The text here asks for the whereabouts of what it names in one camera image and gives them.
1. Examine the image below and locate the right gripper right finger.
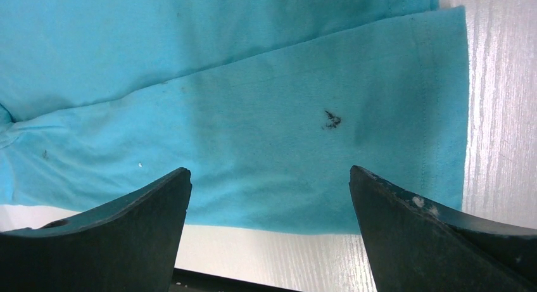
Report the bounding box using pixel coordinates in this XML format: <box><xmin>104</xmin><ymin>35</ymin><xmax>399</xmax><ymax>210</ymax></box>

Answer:
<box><xmin>349</xmin><ymin>166</ymin><xmax>536</xmax><ymax>291</ymax></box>

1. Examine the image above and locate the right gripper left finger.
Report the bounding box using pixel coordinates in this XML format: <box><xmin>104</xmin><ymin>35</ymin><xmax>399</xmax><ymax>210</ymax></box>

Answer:
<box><xmin>1</xmin><ymin>168</ymin><xmax>192</xmax><ymax>291</ymax></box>

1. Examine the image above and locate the cyan t-shirt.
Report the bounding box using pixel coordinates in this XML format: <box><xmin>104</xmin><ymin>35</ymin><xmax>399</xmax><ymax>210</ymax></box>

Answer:
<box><xmin>1</xmin><ymin>0</ymin><xmax>469</xmax><ymax>234</ymax></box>

